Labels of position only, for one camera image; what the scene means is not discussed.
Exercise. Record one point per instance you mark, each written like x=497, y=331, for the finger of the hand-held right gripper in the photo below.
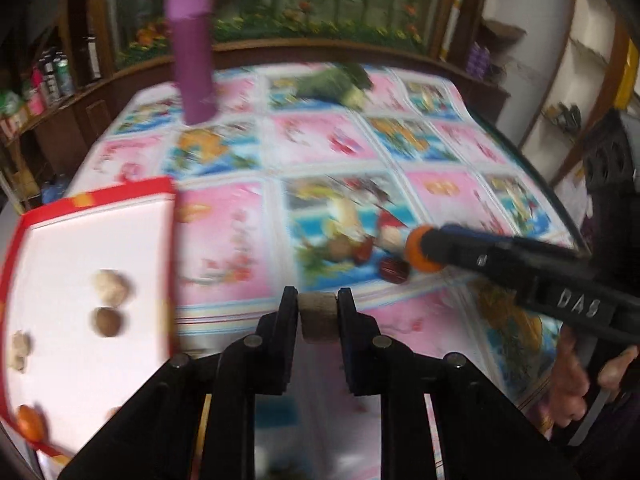
x=475, y=232
x=470, y=257

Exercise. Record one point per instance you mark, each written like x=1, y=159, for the wooden cabinet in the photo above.
x=95, y=125

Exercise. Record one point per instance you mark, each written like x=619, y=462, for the dark red jujube date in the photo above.
x=395, y=270

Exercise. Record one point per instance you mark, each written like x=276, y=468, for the yellow and black tool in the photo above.
x=564, y=117

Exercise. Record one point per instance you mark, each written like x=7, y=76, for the purple bottle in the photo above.
x=473, y=60
x=484, y=61

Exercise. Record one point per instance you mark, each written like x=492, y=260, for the wooden corner shelf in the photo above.
x=500, y=40

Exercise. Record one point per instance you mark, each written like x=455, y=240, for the floral wall picture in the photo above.
x=325, y=5

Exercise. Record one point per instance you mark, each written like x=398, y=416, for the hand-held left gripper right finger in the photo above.
x=350, y=370

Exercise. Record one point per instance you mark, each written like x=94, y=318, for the leafy green vegetable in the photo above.
x=330, y=85

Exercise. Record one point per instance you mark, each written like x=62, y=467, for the white tray with red rim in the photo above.
x=75, y=240

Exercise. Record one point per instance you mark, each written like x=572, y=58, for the purple cylindrical cup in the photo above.
x=192, y=60

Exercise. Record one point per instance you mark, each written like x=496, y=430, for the brown round longan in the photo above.
x=341, y=249
x=107, y=321

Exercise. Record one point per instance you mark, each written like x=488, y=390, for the row of bottles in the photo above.
x=50, y=80

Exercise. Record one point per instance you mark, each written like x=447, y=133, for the large orange tangerine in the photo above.
x=32, y=422

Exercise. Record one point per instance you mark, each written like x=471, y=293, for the person's right hand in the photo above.
x=570, y=385

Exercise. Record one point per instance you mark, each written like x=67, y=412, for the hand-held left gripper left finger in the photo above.
x=290, y=340

